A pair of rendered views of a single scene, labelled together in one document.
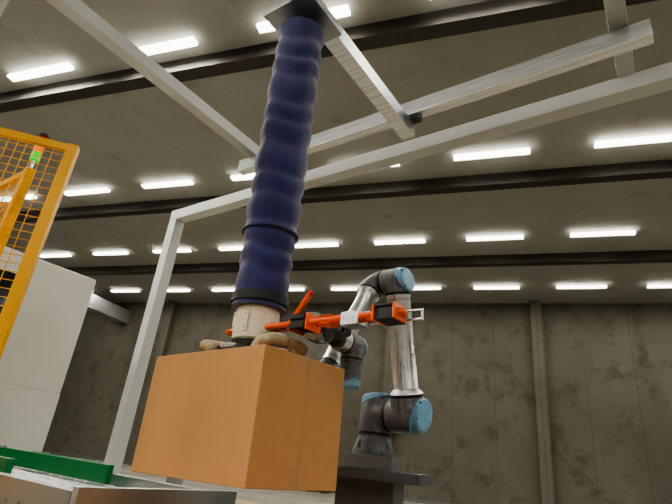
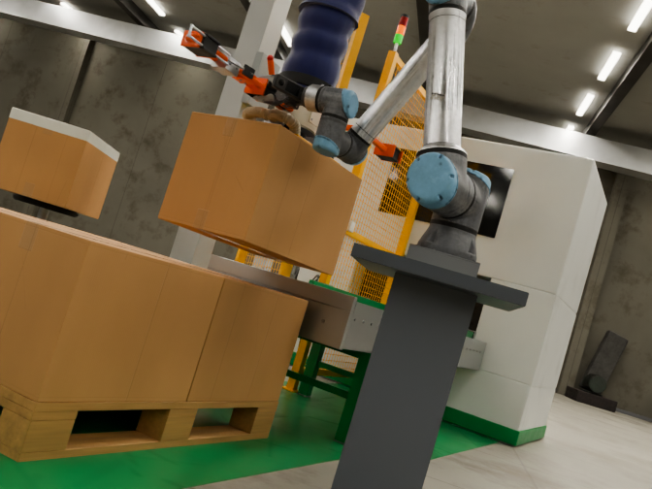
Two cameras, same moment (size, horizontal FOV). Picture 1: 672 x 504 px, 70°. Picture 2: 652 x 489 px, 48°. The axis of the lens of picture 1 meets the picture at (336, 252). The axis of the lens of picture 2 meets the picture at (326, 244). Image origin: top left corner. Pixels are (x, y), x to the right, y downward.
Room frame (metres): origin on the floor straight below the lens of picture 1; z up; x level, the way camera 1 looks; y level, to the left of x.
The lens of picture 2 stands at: (1.64, -2.43, 0.58)
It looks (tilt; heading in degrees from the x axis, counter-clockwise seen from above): 4 degrees up; 81
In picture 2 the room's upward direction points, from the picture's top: 17 degrees clockwise
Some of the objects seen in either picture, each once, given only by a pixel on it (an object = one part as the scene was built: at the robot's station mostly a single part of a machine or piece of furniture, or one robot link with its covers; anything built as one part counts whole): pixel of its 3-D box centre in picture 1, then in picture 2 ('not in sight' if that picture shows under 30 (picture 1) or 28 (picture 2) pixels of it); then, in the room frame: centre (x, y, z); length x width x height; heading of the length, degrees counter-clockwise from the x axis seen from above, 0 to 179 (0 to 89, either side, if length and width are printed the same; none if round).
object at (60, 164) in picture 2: not in sight; (58, 167); (0.80, 1.61, 0.82); 0.60 x 0.40 x 0.40; 82
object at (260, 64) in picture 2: not in sight; (261, 83); (1.69, 1.66, 1.62); 0.20 x 0.05 x 0.30; 54
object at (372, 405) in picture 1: (377, 412); (461, 198); (2.36, -0.28, 0.99); 0.17 x 0.15 x 0.18; 47
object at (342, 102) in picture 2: (351, 345); (338, 103); (1.92, -0.11, 1.20); 0.12 x 0.09 x 0.10; 144
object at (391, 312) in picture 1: (388, 313); (199, 44); (1.45, -0.19, 1.20); 0.08 x 0.07 x 0.05; 51
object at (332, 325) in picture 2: not in sight; (271, 307); (1.98, 0.52, 0.48); 0.70 x 0.03 x 0.15; 144
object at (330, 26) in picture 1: (303, 22); not in sight; (1.84, 0.30, 2.85); 0.30 x 0.30 x 0.05; 54
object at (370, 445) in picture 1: (373, 444); (449, 241); (2.37, -0.27, 0.86); 0.19 x 0.19 x 0.10
